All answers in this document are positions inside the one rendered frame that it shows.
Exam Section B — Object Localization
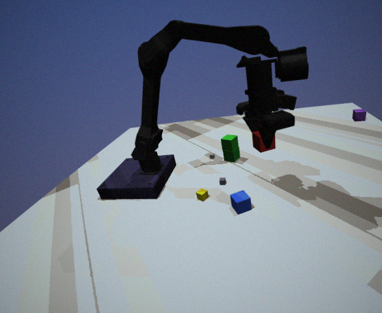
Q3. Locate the red cube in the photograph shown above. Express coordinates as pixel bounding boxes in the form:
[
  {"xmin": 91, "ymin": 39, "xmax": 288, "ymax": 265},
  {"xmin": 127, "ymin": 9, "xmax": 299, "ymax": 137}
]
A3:
[{"xmin": 252, "ymin": 131, "xmax": 275, "ymax": 153}]

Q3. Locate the small purple block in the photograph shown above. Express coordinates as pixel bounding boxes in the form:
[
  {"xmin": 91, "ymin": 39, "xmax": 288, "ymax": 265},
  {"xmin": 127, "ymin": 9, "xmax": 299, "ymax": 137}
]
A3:
[{"xmin": 353, "ymin": 109, "xmax": 366, "ymax": 121}]

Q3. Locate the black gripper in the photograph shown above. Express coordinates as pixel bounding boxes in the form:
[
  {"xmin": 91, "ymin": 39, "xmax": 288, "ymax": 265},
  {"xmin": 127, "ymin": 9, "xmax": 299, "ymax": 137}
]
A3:
[{"xmin": 236, "ymin": 84, "xmax": 295, "ymax": 149}]

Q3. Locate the yellow block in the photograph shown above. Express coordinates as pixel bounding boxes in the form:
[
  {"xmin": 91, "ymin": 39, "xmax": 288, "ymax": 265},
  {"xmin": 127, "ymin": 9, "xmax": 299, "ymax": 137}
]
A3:
[{"xmin": 196, "ymin": 188, "xmax": 209, "ymax": 201}]

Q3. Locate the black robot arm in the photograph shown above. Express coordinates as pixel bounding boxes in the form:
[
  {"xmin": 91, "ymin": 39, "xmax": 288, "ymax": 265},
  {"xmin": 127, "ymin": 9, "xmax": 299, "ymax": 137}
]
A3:
[{"xmin": 131, "ymin": 20, "xmax": 309, "ymax": 175}]

